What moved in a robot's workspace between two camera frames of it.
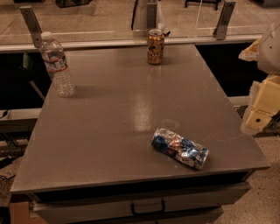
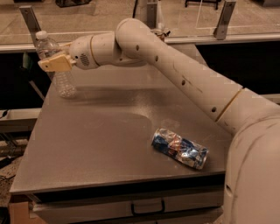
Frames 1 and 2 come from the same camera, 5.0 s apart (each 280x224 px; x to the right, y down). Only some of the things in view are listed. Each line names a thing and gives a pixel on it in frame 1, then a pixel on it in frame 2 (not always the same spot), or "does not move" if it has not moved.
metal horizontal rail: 131,44 does not move
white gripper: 269,53 -> 80,52
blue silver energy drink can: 179,148 does not move
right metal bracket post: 220,32 does not move
